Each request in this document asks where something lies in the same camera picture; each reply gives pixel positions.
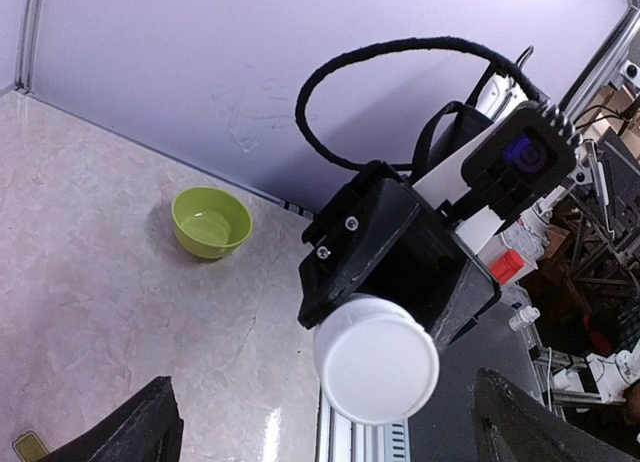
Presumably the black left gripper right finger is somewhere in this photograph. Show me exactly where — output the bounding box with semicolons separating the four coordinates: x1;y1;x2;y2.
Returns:
472;368;634;461

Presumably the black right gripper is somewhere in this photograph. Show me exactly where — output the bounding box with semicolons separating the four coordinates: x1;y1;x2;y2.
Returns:
298;161;501;353

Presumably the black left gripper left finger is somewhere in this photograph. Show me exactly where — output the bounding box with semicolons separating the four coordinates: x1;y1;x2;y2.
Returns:
44;376;184;461

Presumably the small white pill bottle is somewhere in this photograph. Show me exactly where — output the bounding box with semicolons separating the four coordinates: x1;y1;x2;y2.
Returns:
313;293;440;426

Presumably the green pill organizer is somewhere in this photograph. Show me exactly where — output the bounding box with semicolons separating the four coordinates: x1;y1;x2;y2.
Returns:
12;431;49;462

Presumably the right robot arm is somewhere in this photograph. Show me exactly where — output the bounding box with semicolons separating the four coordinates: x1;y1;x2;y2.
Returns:
292;36;573;351

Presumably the lime green bowl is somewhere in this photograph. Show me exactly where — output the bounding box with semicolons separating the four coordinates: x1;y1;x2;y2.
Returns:
171;186;253;260

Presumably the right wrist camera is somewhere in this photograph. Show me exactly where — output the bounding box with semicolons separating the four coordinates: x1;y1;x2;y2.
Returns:
409;100;576;253

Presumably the right aluminium frame post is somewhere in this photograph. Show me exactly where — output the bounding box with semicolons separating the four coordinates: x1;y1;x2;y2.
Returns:
14;0;43;94

